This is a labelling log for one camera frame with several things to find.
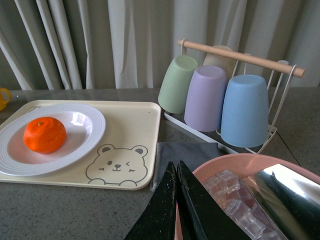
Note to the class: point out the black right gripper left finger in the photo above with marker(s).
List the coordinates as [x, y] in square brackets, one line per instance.
[157, 222]

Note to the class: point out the grey blue folded cloth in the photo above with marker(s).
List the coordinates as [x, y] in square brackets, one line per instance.
[192, 154]

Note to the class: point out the blue plastic cup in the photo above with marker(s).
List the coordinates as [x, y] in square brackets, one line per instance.
[245, 111]

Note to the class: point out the green plastic cup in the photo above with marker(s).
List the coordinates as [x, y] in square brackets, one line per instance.
[175, 86]

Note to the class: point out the pink bowl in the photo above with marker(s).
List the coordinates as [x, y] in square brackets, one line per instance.
[243, 165]

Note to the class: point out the white ribbed plate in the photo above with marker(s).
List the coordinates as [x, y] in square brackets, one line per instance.
[85, 127]

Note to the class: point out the yellow mug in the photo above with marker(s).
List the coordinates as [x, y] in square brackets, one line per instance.
[5, 98]

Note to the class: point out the clear fake ice cubes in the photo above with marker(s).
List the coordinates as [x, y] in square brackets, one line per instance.
[231, 194]

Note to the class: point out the shiny metal scoop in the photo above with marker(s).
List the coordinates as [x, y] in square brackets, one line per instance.
[290, 200]

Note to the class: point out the orange mandarin fruit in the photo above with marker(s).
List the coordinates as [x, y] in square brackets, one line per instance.
[44, 135]

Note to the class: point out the grey white curtain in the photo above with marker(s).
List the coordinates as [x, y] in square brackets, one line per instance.
[101, 44]

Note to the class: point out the white cup rack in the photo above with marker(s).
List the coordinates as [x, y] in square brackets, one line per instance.
[280, 66]

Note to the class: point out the purple plastic cup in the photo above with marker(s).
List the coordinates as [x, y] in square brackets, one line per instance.
[205, 98]

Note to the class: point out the cream bear tray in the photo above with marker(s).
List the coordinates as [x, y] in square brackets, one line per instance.
[124, 158]

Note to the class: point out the beige plastic cup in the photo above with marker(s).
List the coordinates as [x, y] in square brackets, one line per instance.
[227, 64]

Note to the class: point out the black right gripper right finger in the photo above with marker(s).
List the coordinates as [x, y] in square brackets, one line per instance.
[201, 218]

